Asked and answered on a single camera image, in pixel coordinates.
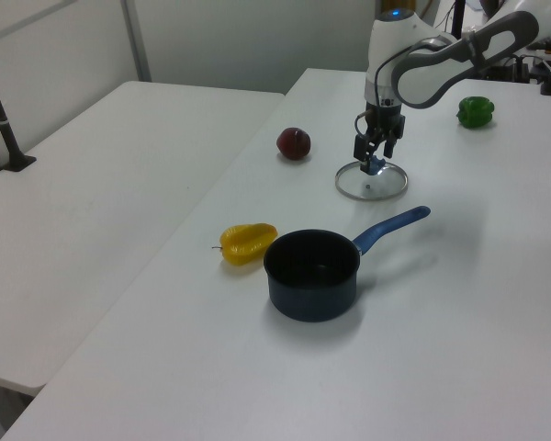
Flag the black pole with base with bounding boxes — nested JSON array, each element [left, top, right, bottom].
[[0, 45, 37, 173]]

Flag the glass lid with blue knob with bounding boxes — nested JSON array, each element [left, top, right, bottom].
[[333, 155, 410, 202]]

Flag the grey partition frame post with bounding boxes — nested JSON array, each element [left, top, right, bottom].
[[120, 0, 153, 84]]

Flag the green bell pepper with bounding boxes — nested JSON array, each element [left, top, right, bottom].
[[456, 96, 496, 130]]

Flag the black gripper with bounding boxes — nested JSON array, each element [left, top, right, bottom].
[[352, 97, 407, 175]]

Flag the dark red apple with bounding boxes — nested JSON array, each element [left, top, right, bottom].
[[275, 127, 312, 162]]

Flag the dark pot with blue handle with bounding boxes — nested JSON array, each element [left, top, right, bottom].
[[262, 205, 432, 323]]

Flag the dark equipment with cables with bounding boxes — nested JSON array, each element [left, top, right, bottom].
[[486, 39, 551, 84]]

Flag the thin black vertical pole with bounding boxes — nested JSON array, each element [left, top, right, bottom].
[[452, 0, 467, 36]]

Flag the yellow bell pepper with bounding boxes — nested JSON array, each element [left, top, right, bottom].
[[210, 222, 277, 267]]

